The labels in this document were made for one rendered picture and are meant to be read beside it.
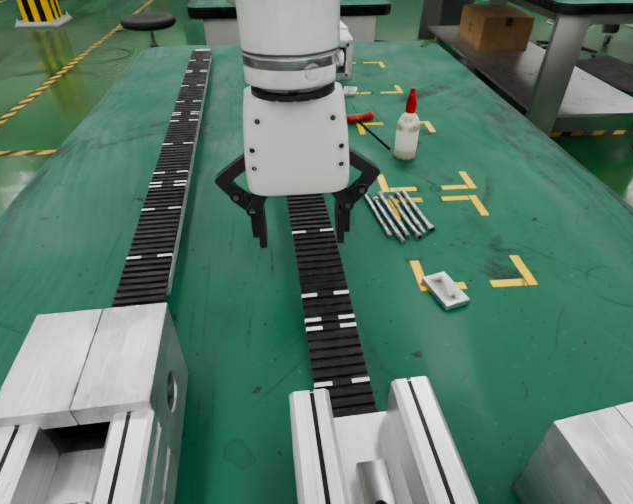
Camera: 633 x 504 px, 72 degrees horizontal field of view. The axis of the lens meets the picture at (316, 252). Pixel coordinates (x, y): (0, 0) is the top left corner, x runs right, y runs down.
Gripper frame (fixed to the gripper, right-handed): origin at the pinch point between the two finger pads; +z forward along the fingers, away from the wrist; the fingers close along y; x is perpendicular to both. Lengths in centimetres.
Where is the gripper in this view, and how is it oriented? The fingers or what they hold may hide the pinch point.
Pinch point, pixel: (301, 229)
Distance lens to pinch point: 47.7
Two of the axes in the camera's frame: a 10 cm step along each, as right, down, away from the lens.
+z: 0.3, 8.1, 5.8
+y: -10.0, 0.7, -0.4
